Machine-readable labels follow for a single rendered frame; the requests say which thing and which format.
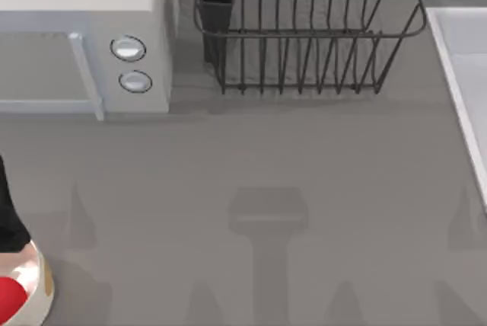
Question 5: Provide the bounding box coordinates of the round microwave knob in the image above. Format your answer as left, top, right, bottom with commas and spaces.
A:
118, 69, 154, 94
109, 34, 148, 63

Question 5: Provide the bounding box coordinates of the pale microwave oven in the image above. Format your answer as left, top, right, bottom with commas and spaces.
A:
0, 0, 180, 121

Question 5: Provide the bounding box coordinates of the microwave oven door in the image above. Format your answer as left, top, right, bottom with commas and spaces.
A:
0, 31, 105, 121

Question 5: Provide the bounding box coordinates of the white sink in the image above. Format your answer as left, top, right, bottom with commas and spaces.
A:
425, 6, 487, 216

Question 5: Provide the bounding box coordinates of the shiny bowl with red inside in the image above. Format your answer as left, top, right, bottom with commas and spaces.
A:
0, 241, 56, 326

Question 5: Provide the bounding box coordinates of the dark wire dish rack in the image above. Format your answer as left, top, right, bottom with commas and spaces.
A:
193, 0, 428, 96

